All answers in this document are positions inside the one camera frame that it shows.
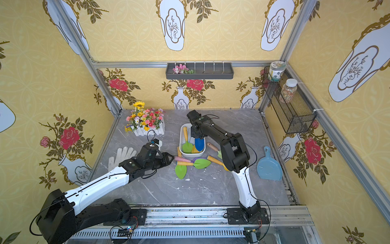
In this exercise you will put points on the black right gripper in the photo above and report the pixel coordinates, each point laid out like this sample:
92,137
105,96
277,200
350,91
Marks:
196,131

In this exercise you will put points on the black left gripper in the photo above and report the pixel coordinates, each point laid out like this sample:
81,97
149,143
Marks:
164,158

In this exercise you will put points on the blue trowel pale wooden handle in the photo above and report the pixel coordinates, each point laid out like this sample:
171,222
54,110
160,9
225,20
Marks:
199,144

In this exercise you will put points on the green pointed trowel yellow handle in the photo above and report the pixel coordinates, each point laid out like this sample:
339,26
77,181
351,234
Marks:
187,146

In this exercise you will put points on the yellow plastic scoop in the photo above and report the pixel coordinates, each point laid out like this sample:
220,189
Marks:
194,150

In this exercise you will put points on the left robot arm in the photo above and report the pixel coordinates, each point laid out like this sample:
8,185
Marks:
66,213

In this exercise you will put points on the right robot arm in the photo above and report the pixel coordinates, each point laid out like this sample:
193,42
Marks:
235,157

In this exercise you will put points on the white plastic storage box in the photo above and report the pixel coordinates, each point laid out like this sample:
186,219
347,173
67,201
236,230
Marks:
191,140

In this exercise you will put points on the artificial flowers white fence planter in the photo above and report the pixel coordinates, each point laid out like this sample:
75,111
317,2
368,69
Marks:
142,121

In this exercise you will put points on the white work glove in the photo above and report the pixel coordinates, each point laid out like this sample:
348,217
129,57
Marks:
123,154

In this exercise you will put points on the small pink flowers on shelf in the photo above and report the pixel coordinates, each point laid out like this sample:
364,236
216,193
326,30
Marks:
182,69

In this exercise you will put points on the light blue dustpan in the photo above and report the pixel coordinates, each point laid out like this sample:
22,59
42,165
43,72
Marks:
268,168

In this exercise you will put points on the jar with patterned lid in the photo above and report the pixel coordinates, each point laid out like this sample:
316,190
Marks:
276,70

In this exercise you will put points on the clear jar white lid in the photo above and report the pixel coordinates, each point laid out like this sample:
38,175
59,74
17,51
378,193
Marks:
288,90

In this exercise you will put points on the purple trowel pink handle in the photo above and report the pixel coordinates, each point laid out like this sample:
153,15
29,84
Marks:
180,159

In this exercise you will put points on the green narrow trowel yellow handle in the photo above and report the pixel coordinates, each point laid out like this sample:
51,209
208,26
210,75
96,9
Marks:
180,170

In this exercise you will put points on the green trowel brown wooden handle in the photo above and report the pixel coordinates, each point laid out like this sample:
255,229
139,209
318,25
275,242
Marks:
213,147

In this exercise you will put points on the dark wall shelf tray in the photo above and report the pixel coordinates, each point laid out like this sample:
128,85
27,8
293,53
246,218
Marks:
203,71

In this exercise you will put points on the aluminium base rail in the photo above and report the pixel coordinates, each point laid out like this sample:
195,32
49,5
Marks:
273,224

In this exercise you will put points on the black wire mesh basket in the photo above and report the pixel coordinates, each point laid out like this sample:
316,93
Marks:
295,116

